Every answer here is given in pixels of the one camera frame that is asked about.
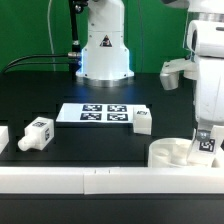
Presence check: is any white fence bar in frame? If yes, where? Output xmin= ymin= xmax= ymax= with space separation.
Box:
xmin=0 ymin=126 xmax=9 ymax=154
xmin=0 ymin=167 xmax=224 ymax=194

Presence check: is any black cable lower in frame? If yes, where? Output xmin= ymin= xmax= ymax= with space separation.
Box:
xmin=0 ymin=60 xmax=82 ymax=76

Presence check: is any white left fence bar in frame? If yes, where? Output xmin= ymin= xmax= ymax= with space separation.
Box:
xmin=0 ymin=126 xmax=9 ymax=154

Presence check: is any black cable upper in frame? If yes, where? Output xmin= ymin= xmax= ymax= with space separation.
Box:
xmin=0 ymin=51 xmax=82 ymax=75

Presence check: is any black cable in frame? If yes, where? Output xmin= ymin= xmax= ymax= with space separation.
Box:
xmin=0 ymin=60 xmax=82 ymax=76
xmin=0 ymin=51 xmax=82 ymax=75

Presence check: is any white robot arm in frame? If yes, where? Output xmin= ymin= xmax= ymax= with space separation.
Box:
xmin=77 ymin=0 xmax=224 ymax=141

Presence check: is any white thin cable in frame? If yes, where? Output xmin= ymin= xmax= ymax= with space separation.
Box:
xmin=46 ymin=0 xmax=57 ymax=72

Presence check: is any white marker sheet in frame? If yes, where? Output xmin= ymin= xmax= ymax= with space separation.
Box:
xmin=56 ymin=103 xmax=146 ymax=123

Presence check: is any white front fence bar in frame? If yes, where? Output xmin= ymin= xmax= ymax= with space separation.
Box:
xmin=0 ymin=167 xmax=224 ymax=194

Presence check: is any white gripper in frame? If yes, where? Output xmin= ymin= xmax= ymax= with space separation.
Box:
xmin=160 ymin=20 xmax=224 ymax=140

